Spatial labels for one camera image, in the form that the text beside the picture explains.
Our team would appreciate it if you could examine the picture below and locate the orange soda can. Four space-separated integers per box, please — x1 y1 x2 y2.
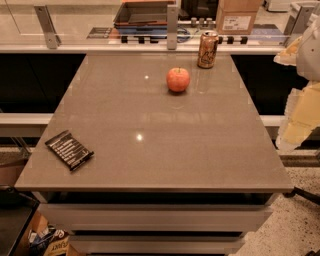
197 30 219 69

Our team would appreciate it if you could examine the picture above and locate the red apple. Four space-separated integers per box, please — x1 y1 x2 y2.
166 67 190 92

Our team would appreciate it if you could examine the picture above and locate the snack bags pile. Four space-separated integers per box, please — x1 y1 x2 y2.
28 226 69 256

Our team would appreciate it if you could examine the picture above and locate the upper white drawer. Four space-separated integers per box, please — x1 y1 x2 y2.
39 204 272 232

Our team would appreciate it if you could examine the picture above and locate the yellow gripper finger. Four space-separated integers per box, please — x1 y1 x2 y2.
276 81 320 150
273 37 302 66

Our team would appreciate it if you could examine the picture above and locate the white drawer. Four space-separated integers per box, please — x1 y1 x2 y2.
39 204 272 232
70 236 244 255

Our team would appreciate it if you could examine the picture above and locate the metal bracket post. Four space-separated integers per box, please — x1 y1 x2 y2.
34 5 61 49
283 1 316 46
167 4 178 50

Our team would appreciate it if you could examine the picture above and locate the left metal bracket post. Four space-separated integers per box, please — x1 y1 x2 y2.
34 5 61 49

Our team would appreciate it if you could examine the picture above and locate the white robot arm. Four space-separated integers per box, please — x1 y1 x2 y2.
274 17 320 151

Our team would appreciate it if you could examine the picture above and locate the lower white drawer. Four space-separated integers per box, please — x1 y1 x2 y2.
70 236 244 255

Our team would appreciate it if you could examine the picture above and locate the black chair leg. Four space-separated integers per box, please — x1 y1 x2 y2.
284 187 320 205

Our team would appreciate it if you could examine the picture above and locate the dark tray stack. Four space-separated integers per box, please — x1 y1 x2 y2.
113 0 176 31

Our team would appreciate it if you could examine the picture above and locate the middle metal bracket post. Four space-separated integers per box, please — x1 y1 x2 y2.
167 4 178 50

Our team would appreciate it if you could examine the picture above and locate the black rxbar chocolate bar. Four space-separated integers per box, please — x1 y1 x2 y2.
45 130 94 171

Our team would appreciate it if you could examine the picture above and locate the cardboard box with label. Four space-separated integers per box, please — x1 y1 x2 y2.
216 0 262 35

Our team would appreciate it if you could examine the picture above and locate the right metal bracket post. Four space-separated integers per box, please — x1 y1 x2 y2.
283 1 316 46

